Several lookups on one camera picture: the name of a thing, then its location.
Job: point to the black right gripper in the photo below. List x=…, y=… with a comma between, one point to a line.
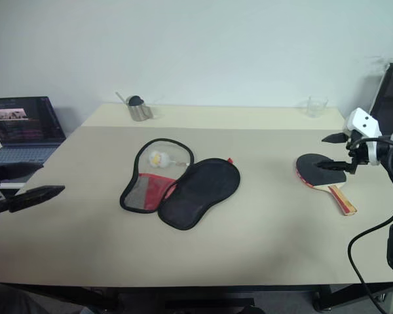
x=358, y=153

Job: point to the black rubber table tennis paddle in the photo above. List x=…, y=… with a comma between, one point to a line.
x=309, y=173

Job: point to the black red mesh paddle case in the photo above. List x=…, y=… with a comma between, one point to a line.
x=196, y=193

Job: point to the clear glass cup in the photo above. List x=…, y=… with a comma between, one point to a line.
x=317, y=108

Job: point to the open dark laptop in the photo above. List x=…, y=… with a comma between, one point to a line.
x=23, y=124

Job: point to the white straw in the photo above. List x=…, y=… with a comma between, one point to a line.
x=121, y=97

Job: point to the stainless steel cup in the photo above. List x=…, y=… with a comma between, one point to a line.
x=139, y=112

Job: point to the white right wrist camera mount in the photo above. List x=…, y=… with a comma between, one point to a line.
x=363, y=122

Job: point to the black table frame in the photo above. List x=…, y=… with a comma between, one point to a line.
x=199, y=296

